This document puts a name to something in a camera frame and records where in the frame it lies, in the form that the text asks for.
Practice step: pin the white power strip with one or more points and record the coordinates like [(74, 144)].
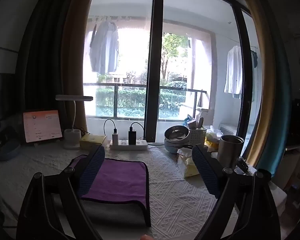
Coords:
[(128, 145)]

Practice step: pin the white desk lamp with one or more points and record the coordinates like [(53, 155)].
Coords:
[(73, 120)]

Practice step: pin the white charger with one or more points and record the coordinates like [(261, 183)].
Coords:
[(114, 136)]

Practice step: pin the dark curtain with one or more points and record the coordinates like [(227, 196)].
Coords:
[(43, 55)]

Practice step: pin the white plastic basket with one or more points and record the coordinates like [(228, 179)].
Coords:
[(197, 136)]

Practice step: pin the brown curtain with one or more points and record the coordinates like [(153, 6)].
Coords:
[(73, 62)]

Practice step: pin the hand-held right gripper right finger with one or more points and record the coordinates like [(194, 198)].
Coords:
[(206, 170)]

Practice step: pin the grey hanging shirt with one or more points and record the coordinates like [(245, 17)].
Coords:
[(104, 47)]

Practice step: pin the grey towel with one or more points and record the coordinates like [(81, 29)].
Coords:
[(110, 215)]

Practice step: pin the teal curtain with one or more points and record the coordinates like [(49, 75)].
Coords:
[(277, 85)]

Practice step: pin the yellow tissue box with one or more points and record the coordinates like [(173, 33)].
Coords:
[(92, 141)]

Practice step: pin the crumpled plastic bag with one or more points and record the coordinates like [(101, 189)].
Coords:
[(187, 163)]

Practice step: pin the purple towel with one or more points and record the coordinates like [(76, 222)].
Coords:
[(120, 177)]

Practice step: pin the black car key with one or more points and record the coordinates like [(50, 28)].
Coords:
[(242, 166)]

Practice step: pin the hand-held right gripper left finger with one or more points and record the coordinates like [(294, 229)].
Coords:
[(93, 163)]

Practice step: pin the white textured tablecloth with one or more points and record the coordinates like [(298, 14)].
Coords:
[(175, 195)]

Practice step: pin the black charger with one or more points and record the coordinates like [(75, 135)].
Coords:
[(132, 137)]

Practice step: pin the stack of metal bowls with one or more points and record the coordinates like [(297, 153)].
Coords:
[(176, 136)]

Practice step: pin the metal tumbler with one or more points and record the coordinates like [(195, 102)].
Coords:
[(230, 151)]

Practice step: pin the white hanging shirt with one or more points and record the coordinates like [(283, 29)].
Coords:
[(233, 71)]

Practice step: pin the tablet computer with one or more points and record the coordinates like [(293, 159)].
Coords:
[(42, 125)]

